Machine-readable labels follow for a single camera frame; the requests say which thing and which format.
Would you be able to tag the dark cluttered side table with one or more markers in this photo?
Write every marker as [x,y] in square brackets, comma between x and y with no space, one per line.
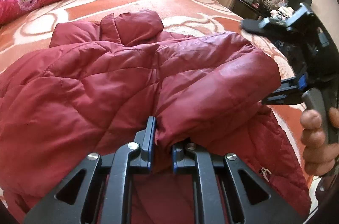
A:
[259,9]

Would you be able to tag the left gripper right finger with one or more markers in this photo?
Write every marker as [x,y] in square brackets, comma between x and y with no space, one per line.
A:
[226,190]

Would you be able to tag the person's right hand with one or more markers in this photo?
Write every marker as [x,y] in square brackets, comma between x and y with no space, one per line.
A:
[319,157]

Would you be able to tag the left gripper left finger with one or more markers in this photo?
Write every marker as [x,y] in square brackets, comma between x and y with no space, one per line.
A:
[99,188]

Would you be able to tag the red quilted puffer jacket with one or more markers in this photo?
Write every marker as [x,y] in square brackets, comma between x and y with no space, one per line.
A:
[97,84]

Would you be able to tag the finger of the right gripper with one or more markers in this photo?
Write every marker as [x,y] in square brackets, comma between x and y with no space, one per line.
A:
[266,26]
[289,93]

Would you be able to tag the orange white floral blanket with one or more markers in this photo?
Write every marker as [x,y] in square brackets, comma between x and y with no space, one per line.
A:
[33,31]

